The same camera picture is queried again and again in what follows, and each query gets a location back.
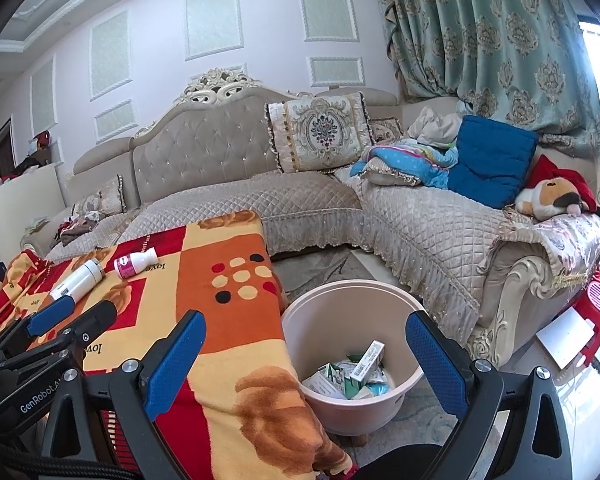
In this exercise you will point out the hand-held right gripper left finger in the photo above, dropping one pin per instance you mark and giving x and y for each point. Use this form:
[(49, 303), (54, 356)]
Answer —
[(172, 365)]

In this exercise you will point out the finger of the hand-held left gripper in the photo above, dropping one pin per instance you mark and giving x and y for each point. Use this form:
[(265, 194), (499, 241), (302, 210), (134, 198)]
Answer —
[(92, 322), (50, 317)]

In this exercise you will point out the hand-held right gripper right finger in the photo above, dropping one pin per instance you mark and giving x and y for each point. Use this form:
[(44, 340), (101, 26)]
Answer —
[(437, 365)]

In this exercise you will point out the rainbow logo medicine box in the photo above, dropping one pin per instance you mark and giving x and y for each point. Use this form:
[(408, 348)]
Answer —
[(367, 360)]

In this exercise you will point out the beige plastic bucket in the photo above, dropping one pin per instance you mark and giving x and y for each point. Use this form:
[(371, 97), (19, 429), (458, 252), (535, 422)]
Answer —
[(330, 310)]

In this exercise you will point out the white thermos flask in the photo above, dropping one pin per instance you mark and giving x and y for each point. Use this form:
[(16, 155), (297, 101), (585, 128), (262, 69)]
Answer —
[(77, 280)]

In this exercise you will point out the orange dotted printed blanket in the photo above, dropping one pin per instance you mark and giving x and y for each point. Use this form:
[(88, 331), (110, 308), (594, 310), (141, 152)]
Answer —
[(215, 310)]

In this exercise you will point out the pink label white bottle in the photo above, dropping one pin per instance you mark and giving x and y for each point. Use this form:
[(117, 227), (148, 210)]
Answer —
[(132, 263)]

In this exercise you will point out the pile of dark clothes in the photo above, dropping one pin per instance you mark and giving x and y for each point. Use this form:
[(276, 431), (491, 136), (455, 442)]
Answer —
[(77, 230)]

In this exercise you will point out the person's black trouser leg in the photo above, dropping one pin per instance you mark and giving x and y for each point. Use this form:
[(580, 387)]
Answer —
[(410, 465)]

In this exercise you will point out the fringed beige cushion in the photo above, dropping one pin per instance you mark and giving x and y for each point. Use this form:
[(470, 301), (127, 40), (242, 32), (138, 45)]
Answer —
[(102, 197)]

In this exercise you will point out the white paper sheet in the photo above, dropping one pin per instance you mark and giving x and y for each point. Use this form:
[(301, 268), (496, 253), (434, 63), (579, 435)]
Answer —
[(565, 335)]

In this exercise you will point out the red plastic stool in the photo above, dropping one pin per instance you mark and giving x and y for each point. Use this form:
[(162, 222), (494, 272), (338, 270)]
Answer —
[(597, 300)]

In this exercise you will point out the pink floral armrest cloth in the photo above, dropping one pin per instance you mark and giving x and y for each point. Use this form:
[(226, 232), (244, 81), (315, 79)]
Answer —
[(565, 240)]

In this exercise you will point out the pearl fringed grey cushion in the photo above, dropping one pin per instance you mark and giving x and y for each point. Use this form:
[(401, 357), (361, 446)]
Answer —
[(380, 176)]

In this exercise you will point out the beige tufted sofa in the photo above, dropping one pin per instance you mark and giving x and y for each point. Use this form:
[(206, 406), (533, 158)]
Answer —
[(205, 160)]

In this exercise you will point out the plush toy with red hat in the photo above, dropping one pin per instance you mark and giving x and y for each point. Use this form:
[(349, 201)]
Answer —
[(550, 195)]

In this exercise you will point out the striped blue blanket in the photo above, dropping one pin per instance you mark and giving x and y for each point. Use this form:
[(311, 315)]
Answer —
[(415, 160)]

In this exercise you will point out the blue cushion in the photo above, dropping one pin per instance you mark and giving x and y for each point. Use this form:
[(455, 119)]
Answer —
[(495, 160)]

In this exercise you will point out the white crumpled cloth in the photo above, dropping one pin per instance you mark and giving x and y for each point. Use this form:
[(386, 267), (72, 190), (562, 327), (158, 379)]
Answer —
[(435, 127)]

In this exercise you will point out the small dark patterned cushion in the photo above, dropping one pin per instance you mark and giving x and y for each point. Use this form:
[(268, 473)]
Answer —
[(385, 130)]

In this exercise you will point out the large embroidered beige cushion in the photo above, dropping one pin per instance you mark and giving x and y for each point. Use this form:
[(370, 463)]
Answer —
[(320, 130)]

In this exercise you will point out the teal patterned curtain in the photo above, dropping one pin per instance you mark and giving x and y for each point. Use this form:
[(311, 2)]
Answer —
[(480, 35)]

